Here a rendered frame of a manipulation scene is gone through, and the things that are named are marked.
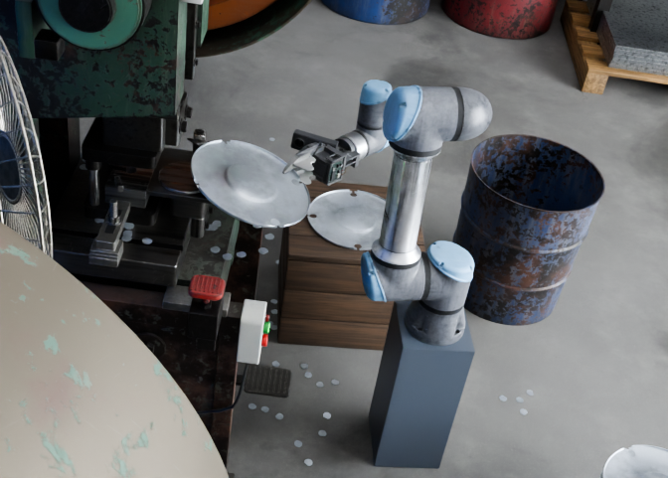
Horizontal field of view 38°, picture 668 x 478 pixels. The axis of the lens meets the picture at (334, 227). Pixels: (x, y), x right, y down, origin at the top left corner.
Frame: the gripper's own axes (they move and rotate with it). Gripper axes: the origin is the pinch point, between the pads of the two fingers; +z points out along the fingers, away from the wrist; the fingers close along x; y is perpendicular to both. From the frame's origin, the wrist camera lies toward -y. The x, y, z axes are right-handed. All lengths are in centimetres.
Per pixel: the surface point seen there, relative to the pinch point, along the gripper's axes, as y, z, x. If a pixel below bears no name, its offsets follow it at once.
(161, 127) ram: -9.8, 30.9, -16.9
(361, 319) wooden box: 8, -38, 62
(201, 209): -4.2, 22.3, 4.4
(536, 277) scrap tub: 37, -86, 51
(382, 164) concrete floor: -52, -124, 70
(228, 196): 2.4, 21.2, -2.5
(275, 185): 3.5, 6.7, -0.5
